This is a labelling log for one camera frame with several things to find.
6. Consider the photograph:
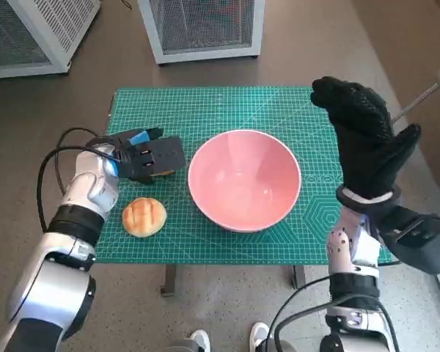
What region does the grey metal table foot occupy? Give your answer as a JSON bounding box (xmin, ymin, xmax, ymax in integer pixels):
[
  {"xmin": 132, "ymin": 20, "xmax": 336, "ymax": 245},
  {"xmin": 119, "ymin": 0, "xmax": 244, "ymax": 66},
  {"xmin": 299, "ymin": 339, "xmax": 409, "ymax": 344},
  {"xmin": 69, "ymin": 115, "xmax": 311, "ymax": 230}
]
[
  {"xmin": 160, "ymin": 264, "xmax": 179, "ymax": 298},
  {"xmin": 292, "ymin": 264, "xmax": 308, "ymax": 291}
]

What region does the round bread bun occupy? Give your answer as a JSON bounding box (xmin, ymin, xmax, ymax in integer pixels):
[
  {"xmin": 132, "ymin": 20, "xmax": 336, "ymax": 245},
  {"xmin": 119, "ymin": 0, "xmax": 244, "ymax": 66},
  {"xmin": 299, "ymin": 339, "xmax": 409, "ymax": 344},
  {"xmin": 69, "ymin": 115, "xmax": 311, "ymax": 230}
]
[{"xmin": 122, "ymin": 197, "xmax": 169, "ymax": 238}]

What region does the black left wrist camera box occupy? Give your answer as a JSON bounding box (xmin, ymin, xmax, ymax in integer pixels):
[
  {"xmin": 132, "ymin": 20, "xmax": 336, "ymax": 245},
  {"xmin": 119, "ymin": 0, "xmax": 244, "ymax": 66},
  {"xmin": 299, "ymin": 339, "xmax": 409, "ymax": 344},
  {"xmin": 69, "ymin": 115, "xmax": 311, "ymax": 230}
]
[{"xmin": 117, "ymin": 135, "xmax": 187, "ymax": 185}]

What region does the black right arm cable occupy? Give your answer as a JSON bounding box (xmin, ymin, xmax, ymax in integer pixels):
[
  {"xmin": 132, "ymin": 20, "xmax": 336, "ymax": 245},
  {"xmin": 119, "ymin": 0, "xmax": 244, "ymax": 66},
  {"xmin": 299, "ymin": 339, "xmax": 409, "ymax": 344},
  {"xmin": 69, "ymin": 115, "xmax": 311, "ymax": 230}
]
[
  {"xmin": 270, "ymin": 275, "xmax": 333, "ymax": 352},
  {"xmin": 274, "ymin": 293, "xmax": 403, "ymax": 352}
]

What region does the white cabinet with perforated side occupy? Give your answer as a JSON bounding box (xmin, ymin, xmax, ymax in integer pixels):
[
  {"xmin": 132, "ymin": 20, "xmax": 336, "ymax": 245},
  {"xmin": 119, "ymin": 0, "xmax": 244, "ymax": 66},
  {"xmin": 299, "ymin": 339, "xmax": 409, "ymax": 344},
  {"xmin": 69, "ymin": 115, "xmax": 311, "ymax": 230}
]
[{"xmin": 0, "ymin": 0, "xmax": 103, "ymax": 80}]

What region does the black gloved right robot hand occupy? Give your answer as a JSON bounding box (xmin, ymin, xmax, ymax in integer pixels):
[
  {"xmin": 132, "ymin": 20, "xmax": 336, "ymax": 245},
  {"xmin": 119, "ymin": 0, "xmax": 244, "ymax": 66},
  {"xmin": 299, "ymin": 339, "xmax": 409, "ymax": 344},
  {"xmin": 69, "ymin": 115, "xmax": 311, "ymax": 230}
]
[{"xmin": 310, "ymin": 76, "xmax": 422, "ymax": 201}]

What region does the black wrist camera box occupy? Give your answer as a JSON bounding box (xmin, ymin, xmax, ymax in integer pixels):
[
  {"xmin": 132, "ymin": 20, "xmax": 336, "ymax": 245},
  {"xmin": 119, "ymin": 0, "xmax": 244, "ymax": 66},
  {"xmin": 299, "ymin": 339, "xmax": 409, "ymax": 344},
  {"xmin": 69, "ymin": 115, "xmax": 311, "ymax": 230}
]
[
  {"xmin": 379, "ymin": 205, "xmax": 440, "ymax": 275},
  {"xmin": 117, "ymin": 135, "xmax": 187, "ymax": 185}
]

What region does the white shoe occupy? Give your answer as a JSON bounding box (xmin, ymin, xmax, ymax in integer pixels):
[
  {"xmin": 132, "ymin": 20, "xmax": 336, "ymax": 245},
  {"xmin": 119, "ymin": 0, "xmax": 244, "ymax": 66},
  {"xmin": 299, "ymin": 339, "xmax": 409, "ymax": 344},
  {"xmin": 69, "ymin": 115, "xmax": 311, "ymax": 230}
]
[
  {"xmin": 189, "ymin": 329, "xmax": 212, "ymax": 352},
  {"xmin": 249, "ymin": 323, "xmax": 274, "ymax": 352}
]

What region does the pink bowl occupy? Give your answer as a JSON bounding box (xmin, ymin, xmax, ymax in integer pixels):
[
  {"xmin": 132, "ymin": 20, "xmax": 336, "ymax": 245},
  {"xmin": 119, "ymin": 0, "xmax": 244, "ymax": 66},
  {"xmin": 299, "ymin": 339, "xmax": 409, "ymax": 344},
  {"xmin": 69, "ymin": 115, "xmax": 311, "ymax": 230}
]
[{"xmin": 187, "ymin": 129, "xmax": 303, "ymax": 234}]

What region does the white mesh front cabinet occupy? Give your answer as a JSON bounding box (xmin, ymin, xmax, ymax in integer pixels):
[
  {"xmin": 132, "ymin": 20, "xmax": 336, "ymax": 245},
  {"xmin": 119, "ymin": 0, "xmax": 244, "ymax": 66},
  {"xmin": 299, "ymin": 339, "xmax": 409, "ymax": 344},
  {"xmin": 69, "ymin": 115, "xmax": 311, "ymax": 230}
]
[{"xmin": 137, "ymin": 0, "xmax": 267, "ymax": 66}]

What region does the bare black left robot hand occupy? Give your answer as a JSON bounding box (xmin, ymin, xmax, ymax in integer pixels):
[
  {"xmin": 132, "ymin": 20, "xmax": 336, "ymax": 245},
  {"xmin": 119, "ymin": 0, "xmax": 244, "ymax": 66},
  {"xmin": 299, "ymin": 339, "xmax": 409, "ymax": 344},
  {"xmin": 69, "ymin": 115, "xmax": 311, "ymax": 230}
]
[{"xmin": 95, "ymin": 127, "xmax": 165, "ymax": 151}]

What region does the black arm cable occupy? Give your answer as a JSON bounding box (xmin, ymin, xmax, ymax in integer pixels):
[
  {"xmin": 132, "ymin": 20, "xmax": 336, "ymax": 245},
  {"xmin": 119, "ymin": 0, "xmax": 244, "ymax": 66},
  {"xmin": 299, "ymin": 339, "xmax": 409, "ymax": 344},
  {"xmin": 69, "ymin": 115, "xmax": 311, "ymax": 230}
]
[
  {"xmin": 36, "ymin": 146, "xmax": 113, "ymax": 234},
  {"xmin": 270, "ymin": 275, "xmax": 333, "ymax": 352},
  {"xmin": 274, "ymin": 293, "xmax": 403, "ymax": 352},
  {"xmin": 56, "ymin": 127, "xmax": 103, "ymax": 197}
]

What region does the green cutting mat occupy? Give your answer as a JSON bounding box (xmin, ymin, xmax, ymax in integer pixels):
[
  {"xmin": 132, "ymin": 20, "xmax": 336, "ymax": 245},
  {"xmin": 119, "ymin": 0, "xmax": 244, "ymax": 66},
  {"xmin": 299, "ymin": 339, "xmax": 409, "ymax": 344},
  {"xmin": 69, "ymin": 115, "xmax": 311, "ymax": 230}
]
[{"xmin": 94, "ymin": 87, "xmax": 393, "ymax": 265}]

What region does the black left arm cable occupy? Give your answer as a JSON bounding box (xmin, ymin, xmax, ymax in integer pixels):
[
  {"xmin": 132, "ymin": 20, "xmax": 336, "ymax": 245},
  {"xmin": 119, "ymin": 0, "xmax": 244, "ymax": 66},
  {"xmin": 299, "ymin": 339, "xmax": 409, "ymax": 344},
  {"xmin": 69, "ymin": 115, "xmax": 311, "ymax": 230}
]
[
  {"xmin": 36, "ymin": 146, "xmax": 113, "ymax": 234},
  {"xmin": 56, "ymin": 127, "xmax": 103, "ymax": 197}
]

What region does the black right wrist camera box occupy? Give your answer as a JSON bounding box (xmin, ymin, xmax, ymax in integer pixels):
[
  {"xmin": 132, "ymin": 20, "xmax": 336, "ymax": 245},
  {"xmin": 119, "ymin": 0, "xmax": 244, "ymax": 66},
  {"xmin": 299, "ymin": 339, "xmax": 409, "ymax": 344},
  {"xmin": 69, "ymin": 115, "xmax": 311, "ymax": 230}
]
[{"xmin": 379, "ymin": 205, "xmax": 440, "ymax": 275}]

